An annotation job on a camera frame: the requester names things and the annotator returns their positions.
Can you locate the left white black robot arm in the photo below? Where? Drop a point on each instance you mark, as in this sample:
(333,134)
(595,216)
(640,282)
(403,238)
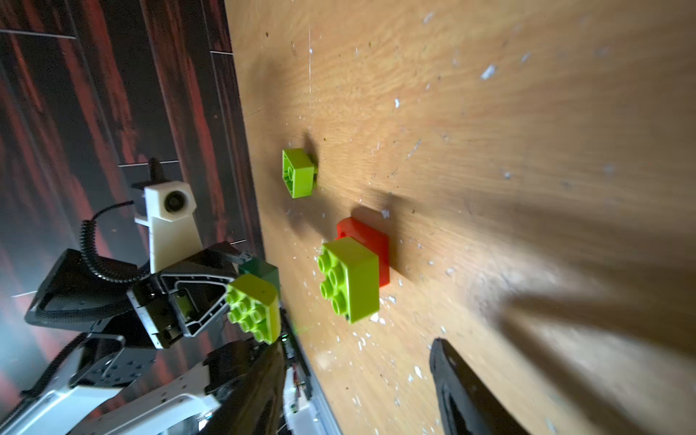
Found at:
(61,398)

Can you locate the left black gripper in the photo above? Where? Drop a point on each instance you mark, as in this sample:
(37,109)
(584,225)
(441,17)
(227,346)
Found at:
(139,322)

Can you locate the red lego brick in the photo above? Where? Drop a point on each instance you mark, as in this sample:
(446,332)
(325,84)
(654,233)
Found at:
(371,238)

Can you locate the lime lego brick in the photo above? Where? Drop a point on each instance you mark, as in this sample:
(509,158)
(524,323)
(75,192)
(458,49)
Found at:
(351,279)
(254,306)
(298,172)

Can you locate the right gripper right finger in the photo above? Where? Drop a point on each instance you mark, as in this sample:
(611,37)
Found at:
(466,405)

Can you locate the dark green lego brick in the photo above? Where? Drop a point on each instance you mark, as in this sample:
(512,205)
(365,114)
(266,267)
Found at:
(261,269)

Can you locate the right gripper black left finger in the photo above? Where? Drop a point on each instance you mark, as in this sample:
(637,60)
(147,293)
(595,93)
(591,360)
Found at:
(248,381)

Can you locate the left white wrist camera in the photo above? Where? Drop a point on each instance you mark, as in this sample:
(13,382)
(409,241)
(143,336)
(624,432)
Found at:
(170,207)

